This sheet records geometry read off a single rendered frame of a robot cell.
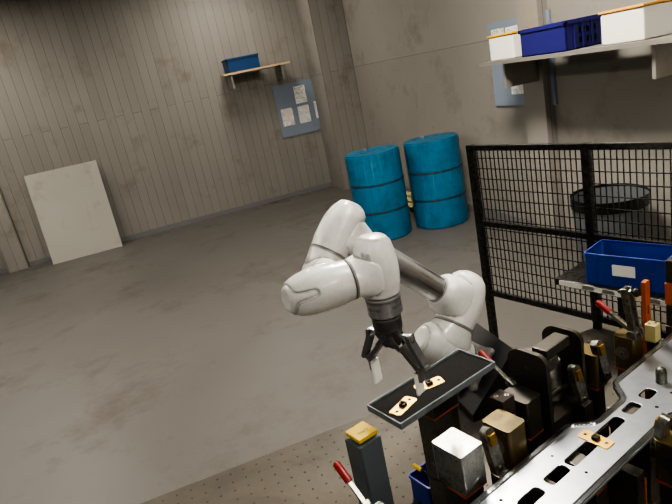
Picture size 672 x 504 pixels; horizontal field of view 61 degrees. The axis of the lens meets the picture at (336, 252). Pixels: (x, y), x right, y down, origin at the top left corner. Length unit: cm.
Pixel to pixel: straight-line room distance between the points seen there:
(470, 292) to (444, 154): 464
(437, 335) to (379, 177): 458
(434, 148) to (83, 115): 580
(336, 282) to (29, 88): 914
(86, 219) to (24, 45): 273
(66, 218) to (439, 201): 599
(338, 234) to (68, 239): 839
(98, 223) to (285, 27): 453
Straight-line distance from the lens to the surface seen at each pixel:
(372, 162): 659
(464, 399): 233
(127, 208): 1023
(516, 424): 162
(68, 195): 1004
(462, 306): 220
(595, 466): 162
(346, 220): 191
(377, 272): 135
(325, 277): 131
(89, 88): 1013
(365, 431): 152
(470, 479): 153
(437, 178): 678
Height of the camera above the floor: 203
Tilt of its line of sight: 17 degrees down
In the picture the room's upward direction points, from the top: 12 degrees counter-clockwise
